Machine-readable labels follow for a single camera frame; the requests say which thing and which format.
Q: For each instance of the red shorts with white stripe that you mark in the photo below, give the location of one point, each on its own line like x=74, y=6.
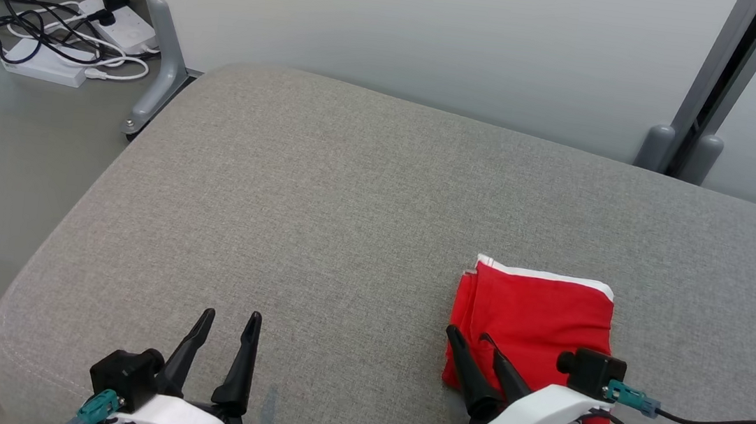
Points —
x=535, y=320

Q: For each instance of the grey rounded partition foot cap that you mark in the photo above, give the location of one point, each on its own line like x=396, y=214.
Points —
x=655, y=150
x=701, y=160

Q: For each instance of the grey metal partition leg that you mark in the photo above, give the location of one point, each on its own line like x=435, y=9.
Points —
x=162, y=56

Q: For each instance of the black mains plug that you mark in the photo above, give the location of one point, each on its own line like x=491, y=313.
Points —
x=105, y=17

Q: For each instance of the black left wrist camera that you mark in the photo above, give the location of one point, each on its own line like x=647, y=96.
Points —
x=125, y=375

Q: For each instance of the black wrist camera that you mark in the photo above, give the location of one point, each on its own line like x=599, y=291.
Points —
x=125, y=375
x=589, y=371

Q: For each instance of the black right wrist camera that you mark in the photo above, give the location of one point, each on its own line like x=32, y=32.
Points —
x=589, y=371

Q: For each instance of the grey partition joint post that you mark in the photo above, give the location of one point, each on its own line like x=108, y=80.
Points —
x=715, y=79

